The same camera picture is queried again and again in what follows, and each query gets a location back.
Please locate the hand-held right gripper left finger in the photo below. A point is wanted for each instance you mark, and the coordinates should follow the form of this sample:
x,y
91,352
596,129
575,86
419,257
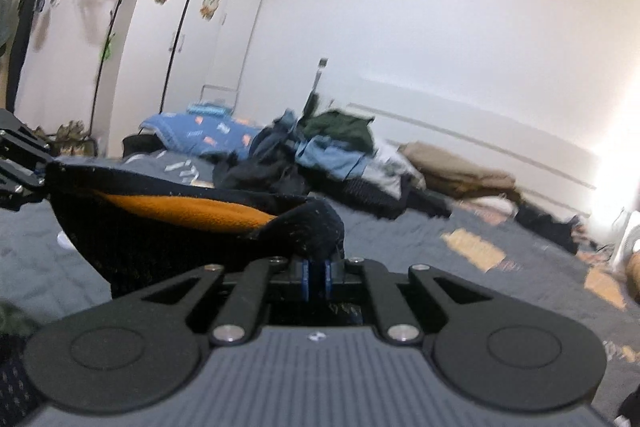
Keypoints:
x,y
309,279

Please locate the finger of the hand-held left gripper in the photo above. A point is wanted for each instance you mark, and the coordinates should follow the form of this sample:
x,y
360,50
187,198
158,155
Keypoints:
x,y
25,139
20,187

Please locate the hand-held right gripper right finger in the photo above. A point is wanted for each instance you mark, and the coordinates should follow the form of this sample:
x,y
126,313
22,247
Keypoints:
x,y
325,279

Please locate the navy patterned sweater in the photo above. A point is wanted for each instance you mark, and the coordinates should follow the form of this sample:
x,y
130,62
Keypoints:
x,y
150,247

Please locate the black clothes rack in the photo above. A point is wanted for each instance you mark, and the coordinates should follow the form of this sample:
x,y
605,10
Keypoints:
x,y
96,102

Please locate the hanging dark pants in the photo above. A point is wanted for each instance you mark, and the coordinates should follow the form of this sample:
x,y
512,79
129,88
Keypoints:
x,y
20,47

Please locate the dark dotted garment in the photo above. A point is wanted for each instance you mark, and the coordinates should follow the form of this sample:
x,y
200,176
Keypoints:
x,y
380,194

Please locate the grey hanging garment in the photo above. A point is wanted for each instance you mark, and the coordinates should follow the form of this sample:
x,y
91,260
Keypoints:
x,y
5,22

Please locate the light blue garment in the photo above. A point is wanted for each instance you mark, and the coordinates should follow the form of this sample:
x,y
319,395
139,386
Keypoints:
x,y
330,159

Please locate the green hanging toy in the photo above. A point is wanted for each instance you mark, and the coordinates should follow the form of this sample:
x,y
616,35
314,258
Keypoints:
x,y
108,47

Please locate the grey quilted bedspread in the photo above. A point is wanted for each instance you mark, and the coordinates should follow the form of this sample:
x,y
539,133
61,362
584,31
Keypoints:
x,y
450,287

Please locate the grey white garment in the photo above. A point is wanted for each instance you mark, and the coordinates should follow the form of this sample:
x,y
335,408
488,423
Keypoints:
x,y
390,167

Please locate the navy garment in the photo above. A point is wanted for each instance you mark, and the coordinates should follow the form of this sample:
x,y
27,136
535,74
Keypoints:
x,y
275,137

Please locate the white wardrobe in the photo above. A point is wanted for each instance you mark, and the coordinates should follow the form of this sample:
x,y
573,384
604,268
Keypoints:
x,y
150,57

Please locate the dark green garment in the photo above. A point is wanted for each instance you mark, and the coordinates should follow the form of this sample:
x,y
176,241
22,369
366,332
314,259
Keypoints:
x,y
340,127

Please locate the tan folded blanket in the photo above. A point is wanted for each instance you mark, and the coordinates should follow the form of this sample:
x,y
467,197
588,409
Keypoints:
x,y
460,172

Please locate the blue printed quilt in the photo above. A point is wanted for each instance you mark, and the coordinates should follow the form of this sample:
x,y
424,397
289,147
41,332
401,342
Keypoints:
x,y
200,132

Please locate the black device on stand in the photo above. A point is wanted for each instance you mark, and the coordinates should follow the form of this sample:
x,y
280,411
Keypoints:
x,y
315,97

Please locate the teal striped cloth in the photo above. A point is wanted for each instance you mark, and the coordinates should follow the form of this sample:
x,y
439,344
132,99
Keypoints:
x,y
207,110

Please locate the black rumpled cloth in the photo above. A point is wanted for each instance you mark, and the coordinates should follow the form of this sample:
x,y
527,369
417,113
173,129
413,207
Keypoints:
x,y
545,222

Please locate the white fan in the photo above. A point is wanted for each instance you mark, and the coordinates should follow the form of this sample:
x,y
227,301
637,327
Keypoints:
x,y
627,242

